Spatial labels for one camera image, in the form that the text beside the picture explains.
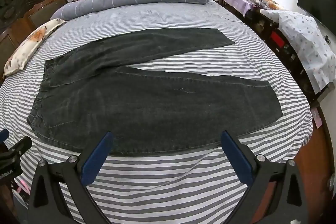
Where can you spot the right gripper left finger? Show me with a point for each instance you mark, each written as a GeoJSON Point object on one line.
{"type": "Point", "coordinates": [47, 203]}

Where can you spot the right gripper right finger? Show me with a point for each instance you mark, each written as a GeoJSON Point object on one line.
{"type": "Point", "coordinates": [275, 191]}

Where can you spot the dark grey denim pants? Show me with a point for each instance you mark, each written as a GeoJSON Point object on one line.
{"type": "Point", "coordinates": [97, 88]}

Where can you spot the wooden bed footboard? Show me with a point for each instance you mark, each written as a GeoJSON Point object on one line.
{"type": "Point", "coordinates": [315, 161]}

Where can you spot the floral pillow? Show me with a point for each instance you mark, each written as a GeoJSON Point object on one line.
{"type": "Point", "coordinates": [22, 55]}

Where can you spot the white dotted cloth cover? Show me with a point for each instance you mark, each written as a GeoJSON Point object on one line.
{"type": "Point", "coordinates": [306, 39]}

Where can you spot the dark wooden headboard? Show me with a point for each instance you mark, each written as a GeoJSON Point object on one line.
{"type": "Point", "coordinates": [19, 18]}

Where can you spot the black television screen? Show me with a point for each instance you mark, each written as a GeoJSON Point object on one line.
{"type": "Point", "coordinates": [323, 10]}

